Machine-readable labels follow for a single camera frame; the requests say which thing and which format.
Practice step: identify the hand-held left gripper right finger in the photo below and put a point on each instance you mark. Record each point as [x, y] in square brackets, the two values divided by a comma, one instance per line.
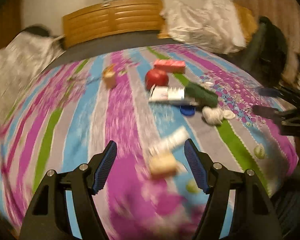
[196, 167]

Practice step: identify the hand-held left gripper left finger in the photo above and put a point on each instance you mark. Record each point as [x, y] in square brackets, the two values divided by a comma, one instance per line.
[105, 166]

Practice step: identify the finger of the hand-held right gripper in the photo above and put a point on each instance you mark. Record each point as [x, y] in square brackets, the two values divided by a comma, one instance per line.
[264, 111]
[269, 91]

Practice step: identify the cake cube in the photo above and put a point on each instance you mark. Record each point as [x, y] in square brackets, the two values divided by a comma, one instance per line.
[163, 165]
[109, 77]

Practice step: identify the green cloth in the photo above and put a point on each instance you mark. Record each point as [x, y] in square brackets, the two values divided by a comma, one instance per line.
[201, 94]

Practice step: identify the dark jacket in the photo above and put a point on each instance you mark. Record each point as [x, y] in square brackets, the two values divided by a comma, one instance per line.
[267, 50]

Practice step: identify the floral striped bed sheet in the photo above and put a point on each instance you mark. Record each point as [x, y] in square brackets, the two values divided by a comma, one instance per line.
[85, 120]

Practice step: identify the blue lid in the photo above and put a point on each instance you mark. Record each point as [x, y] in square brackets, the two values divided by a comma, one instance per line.
[188, 110]

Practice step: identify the tan blanket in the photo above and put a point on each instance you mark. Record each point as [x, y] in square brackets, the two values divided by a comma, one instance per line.
[244, 21]

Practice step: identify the white medicine box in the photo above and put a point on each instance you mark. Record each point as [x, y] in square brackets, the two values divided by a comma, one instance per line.
[167, 95]

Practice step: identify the white satin pillow right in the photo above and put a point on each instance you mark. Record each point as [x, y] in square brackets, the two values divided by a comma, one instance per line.
[204, 23]

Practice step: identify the white satin pillow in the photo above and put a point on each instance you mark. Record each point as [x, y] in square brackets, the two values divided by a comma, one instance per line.
[17, 62]
[204, 23]

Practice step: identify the red apple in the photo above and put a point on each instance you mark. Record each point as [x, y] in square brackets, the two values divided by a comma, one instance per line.
[157, 79]

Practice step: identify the pink box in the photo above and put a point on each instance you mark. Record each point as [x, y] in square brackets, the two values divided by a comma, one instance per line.
[169, 65]

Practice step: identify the grey bed mattress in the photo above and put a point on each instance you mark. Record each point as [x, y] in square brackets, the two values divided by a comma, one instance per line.
[110, 47]

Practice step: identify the white satin pillow left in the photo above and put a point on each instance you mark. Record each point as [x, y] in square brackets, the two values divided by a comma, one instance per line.
[17, 62]

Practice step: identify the wooden headboard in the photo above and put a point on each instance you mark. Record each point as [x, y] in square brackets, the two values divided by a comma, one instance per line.
[110, 22]

